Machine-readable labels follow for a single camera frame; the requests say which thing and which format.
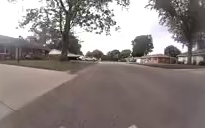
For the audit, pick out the row of distant trees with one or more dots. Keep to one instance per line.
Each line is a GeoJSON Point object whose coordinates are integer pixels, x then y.
{"type": "Point", "coordinates": [110, 54]}

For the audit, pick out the white car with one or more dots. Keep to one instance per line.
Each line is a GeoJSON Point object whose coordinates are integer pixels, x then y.
{"type": "Point", "coordinates": [89, 59]}

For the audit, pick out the grey asphalt road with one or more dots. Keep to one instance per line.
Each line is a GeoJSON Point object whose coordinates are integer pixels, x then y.
{"type": "Point", "coordinates": [123, 96]}

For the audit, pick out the house with pale roof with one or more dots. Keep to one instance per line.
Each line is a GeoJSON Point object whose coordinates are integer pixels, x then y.
{"type": "Point", "coordinates": [65, 54]}

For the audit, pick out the tall dark round tree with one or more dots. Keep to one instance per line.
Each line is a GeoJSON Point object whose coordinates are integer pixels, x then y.
{"type": "Point", "coordinates": [142, 45]}

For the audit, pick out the low red brick house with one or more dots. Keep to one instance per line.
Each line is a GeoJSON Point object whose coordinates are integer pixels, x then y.
{"type": "Point", "coordinates": [156, 59]}

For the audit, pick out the grass lawn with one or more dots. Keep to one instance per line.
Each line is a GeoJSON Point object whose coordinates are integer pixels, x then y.
{"type": "Point", "coordinates": [46, 64]}

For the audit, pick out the large leafy tree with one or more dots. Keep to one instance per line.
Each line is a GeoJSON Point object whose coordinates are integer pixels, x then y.
{"type": "Point", "coordinates": [66, 20]}

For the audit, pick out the robot's own part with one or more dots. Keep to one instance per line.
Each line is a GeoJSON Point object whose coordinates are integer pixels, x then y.
{"type": "Point", "coordinates": [132, 126]}

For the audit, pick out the grass verge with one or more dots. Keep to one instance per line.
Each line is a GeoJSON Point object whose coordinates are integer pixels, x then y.
{"type": "Point", "coordinates": [176, 65]}

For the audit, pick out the pale concrete driveway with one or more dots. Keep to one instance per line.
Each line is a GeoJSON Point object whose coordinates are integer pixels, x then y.
{"type": "Point", "coordinates": [20, 81]}

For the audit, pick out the dark brick house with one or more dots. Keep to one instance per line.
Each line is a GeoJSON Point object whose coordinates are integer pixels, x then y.
{"type": "Point", "coordinates": [6, 46]}

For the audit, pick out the large tree with pale trunk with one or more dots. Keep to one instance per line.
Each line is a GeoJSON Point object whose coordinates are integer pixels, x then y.
{"type": "Point", "coordinates": [189, 20]}

